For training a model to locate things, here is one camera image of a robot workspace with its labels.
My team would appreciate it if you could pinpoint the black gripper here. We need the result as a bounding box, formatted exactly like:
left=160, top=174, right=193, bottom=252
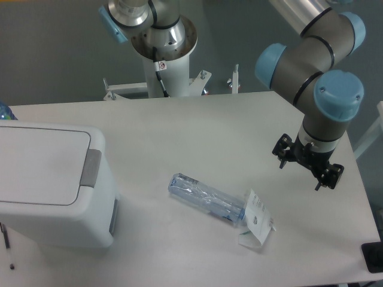
left=272, top=133, right=344, bottom=191

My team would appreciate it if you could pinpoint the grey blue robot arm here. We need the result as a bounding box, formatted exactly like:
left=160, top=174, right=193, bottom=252
left=98, top=1, right=366, bottom=189

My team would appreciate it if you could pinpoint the white trash can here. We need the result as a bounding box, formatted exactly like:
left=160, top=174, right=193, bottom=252
left=1, top=120, right=120, bottom=248

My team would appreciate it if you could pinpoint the crushed clear plastic bottle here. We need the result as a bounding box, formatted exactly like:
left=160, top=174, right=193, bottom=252
left=168, top=173, right=245, bottom=226

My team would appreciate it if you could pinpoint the black device at edge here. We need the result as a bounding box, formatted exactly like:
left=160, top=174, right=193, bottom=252
left=361, top=242, right=382, bottom=273

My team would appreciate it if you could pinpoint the blue water bottle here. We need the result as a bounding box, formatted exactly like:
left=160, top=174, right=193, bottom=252
left=0, top=101, right=18, bottom=120

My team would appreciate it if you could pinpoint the black pen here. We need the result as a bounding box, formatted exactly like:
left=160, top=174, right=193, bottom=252
left=1, top=223, right=15, bottom=270

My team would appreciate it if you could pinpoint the white metal frame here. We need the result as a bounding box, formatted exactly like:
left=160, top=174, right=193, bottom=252
left=354, top=101, right=382, bottom=160

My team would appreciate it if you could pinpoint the white clamp post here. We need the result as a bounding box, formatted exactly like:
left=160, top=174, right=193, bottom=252
left=227, top=63, right=241, bottom=94

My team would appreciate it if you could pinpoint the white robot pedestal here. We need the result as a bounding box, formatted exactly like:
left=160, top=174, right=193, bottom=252
left=104, top=16, right=212, bottom=101

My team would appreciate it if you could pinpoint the black cable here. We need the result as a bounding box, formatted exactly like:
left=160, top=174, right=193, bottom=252
left=151, top=46, right=171, bottom=99

